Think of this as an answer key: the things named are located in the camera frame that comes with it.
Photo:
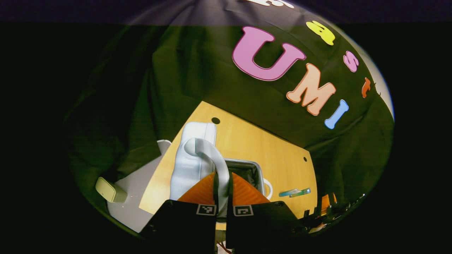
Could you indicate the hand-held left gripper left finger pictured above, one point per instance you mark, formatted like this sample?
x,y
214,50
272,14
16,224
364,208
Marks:
x,y
183,225

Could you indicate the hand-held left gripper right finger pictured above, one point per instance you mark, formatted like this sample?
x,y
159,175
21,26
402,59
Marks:
x,y
261,225

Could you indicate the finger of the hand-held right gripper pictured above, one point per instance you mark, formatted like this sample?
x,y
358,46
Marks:
x,y
326,203

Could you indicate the green blue-capped skin care bottle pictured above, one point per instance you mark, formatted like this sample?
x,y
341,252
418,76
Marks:
x,y
303,192

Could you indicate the white suitcase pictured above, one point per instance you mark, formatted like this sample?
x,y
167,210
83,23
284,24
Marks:
x,y
189,169

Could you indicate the small beige trash bin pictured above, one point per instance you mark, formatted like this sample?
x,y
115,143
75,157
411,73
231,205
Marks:
x,y
110,190

